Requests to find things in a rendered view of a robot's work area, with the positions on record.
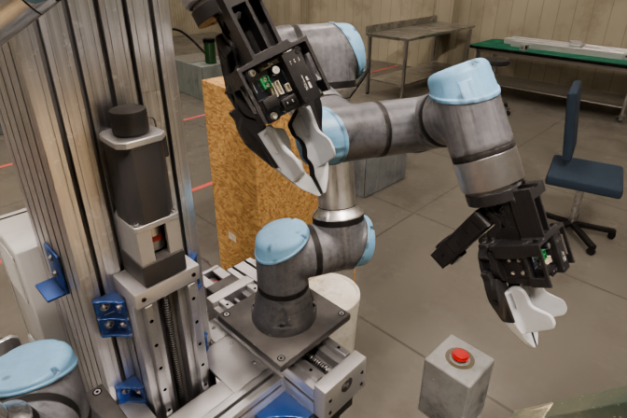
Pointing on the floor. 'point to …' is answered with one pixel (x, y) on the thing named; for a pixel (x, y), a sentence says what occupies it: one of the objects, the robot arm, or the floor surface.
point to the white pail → (350, 293)
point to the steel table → (425, 26)
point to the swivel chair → (581, 174)
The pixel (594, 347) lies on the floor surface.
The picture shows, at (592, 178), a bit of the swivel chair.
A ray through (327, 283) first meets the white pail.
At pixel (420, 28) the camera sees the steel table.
